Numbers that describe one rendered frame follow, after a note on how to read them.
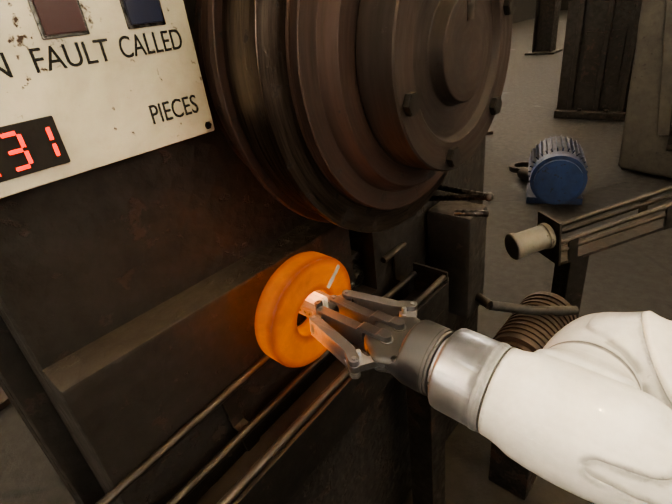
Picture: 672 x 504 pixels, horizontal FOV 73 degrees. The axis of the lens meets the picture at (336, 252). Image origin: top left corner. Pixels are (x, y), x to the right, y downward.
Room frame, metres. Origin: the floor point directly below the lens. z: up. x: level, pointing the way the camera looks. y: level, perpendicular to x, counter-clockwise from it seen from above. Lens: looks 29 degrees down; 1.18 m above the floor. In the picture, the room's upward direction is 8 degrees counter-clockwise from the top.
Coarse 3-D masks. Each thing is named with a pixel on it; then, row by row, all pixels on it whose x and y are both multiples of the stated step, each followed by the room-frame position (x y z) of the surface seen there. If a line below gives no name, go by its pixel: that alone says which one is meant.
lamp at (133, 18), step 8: (128, 0) 0.51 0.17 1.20; (136, 0) 0.52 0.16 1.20; (144, 0) 0.52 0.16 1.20; (152, 0) 0.53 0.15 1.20; (128, 8) 0.51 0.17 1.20; (136, 8) 0.52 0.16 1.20; (144, 8) 0.52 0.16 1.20; (152, 8) 0.53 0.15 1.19; (160, 8) 0.53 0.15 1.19; (128, 16) 0.51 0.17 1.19; (136, 16) 0.51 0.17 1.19; (144, 16) 0.52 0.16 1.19; (152, 16) 0.53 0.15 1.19; (160, 16) 0.53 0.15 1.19; (136, 24) 0.51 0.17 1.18
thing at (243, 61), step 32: (224, 0) 0.51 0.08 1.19; (256, 0) 0.46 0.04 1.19; (224, 32) 0.50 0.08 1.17; (256, 32) 0.45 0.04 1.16; (256, 64) 0.45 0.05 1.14; (256, 96) 0.47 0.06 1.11; (288, 96) 0.47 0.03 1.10; (256, 128) 0.49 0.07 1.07; (288, 128) 0.47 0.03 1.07; (288, 160) 0.46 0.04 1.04; (288, 192) 0.52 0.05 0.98; (320, 192) 0.49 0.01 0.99; (352, 224) 0.53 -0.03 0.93; (384, 224) 0.57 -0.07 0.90
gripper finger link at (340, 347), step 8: (312, 320) 0.43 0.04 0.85; (320, 320) 0.43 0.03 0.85; (320, 328) 0.42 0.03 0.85; (328, 328) 0.42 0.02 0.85; (320, 336) 0.42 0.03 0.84; (328, 336) 0.40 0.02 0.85; (336, 336) 0.40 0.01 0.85; (328, 344) 0.40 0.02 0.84; (336, 344) 0.39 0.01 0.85; (344, 344) 0.39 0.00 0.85; (336, 352) 0.39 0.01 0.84; (344, 352) 0.38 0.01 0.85; (352, 352) 0.37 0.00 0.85; (344, 360) 0.38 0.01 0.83; (352, 360) 0.36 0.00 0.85; (352, 376) 0.36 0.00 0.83
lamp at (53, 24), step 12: (36, 0) 0.45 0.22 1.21; (48, 0) 0.46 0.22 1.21; (60, 0) 0.47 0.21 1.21; (72, 0) 0.47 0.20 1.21; (36, 12) 0.45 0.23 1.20; (48, 12) 0.46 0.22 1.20; (60, 12) 0.46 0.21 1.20; (72, 12) 0.47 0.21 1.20; (48, 24) 0.46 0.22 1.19; (60, 24) 0.46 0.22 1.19; (72, 24) 0.47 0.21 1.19; (84, 24) 0.48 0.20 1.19
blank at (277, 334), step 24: (288, 264) 0.49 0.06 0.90; (312, 264) 0.49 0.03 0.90; (336, 264) 0.52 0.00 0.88; (264, 288) 0.47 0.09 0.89; (288, 288) 0.45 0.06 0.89; (312, 288) 0.48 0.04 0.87; (336, 288) 0.51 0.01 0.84; (264, 312) 0.45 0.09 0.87; (288, 312) 0.45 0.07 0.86; (264, 336) 0.44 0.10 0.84; (288, 336) 0.45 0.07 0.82; (312, 336) 0.48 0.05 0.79; (288, 360) 0.44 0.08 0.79; (312, 360) 0.47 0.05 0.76
